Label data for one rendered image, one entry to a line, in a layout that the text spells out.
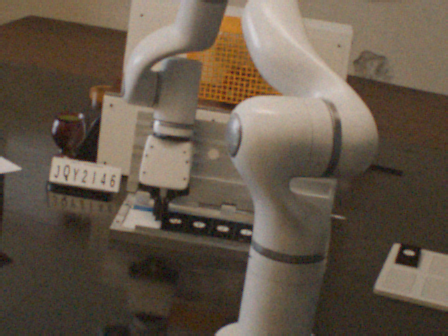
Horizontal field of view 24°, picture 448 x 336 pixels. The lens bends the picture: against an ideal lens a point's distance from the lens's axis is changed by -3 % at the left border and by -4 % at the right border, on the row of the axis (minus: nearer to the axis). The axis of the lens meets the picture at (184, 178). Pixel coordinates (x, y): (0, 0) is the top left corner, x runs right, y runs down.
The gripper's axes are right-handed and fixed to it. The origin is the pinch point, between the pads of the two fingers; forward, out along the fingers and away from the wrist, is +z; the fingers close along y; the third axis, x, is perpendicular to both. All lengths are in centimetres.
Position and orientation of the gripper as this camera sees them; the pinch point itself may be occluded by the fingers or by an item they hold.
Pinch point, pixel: (160, 211)
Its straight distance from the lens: 223.9
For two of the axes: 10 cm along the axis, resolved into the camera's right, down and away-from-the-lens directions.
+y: 9.8, 1.6, -0.9
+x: 1.0, -1.1, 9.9
